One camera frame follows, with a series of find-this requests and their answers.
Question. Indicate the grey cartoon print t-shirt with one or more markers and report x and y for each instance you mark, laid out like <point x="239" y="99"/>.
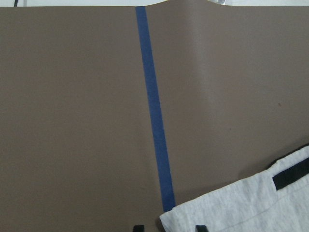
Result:
<point x="274" y="200"/>

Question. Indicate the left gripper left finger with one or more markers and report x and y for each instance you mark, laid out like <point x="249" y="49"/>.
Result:
<point x="138" y="228"/>

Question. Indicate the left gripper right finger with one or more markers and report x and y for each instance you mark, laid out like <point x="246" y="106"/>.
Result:
<point x="201" y="228"/>

